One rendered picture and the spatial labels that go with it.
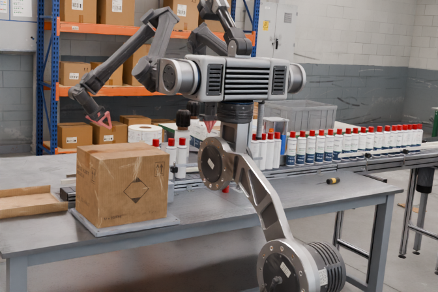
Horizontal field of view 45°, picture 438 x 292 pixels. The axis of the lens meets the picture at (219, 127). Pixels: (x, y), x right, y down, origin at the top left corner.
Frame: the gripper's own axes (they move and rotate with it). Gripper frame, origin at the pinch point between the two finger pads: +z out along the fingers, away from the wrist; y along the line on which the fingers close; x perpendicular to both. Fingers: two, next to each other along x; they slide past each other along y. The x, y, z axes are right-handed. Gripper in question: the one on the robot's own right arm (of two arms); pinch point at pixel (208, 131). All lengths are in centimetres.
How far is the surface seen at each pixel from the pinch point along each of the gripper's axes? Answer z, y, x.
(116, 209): 15, 76, 52
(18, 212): 22, 105, 23
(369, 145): 13, -113, 16
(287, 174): 24, -43, 18
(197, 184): 22.9, 16.3, 16.8
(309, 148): 12, -62, 14
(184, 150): 5.4, 23.4, 13.8
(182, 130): 1.6, 8.2, -14.5
